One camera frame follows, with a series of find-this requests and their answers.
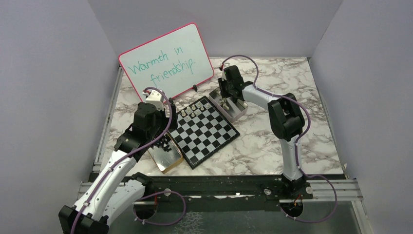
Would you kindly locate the pink framed whiteboard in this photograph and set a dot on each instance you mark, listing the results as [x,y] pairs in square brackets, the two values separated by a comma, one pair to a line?
[173,62]

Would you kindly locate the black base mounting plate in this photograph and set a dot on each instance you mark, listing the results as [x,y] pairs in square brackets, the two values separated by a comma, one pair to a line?
[229,193]

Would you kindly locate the black white chessboard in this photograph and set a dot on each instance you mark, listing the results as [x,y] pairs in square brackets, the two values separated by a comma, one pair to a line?
[203,135]

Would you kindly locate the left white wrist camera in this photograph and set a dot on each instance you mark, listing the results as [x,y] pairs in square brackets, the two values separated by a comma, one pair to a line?
[155,98]

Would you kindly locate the gold tin with black pieces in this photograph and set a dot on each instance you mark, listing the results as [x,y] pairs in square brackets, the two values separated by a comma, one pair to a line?
[166,161]

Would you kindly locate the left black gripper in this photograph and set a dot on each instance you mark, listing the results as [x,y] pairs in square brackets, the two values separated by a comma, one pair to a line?
[163,114]

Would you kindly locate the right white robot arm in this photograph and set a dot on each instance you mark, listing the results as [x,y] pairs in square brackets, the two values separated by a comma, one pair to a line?
[286,122]

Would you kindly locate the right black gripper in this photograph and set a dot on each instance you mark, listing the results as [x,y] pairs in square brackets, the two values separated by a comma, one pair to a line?
[221,83]

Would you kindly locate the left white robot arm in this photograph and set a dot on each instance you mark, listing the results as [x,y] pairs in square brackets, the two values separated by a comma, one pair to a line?
[102,204]

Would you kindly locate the pile of black chess pieces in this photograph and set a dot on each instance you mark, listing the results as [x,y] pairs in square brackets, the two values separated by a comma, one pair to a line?
[163,143]

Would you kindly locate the aluminium rail frame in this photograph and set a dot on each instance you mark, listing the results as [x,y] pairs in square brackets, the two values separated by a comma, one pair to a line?
[198,131]

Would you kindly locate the silver tin with white pieces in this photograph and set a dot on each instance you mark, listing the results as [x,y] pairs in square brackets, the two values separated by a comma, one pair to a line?
[237,109]

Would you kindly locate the pile of white chess pieces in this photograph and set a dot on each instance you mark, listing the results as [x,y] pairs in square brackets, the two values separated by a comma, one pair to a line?
[224,105]

